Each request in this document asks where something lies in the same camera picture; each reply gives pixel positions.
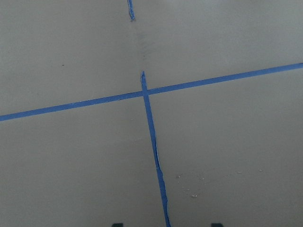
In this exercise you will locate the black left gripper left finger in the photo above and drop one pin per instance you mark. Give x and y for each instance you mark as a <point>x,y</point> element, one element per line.
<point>118,225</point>

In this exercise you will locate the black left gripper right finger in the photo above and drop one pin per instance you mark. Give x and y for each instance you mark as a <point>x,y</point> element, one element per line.
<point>216,225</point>

